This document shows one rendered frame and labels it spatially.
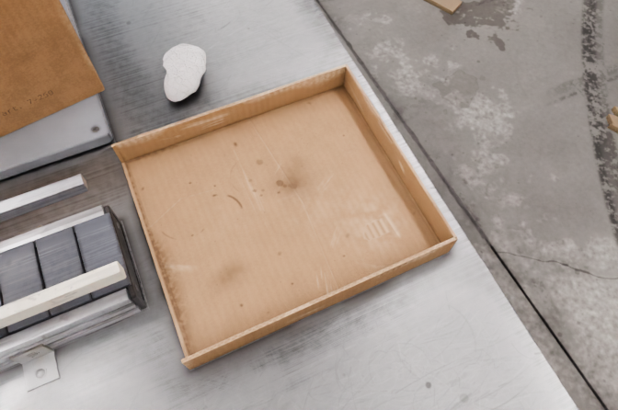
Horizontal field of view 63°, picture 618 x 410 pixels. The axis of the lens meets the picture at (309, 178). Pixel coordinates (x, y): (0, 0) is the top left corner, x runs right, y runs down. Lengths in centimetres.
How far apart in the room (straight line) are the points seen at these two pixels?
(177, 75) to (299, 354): 37
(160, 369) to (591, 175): 150
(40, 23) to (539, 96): 161
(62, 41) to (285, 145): 27
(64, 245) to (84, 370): 12
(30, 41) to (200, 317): 34
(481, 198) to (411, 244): 105
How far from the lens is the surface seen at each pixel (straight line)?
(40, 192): 50
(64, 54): 64
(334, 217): 58
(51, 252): 57
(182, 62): 69
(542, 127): 184
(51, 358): 59
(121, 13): 81
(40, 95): 67
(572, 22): 222
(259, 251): 57
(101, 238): 56
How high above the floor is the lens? 136
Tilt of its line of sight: 61 degrees down
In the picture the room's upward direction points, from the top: 3 degrees clockwise
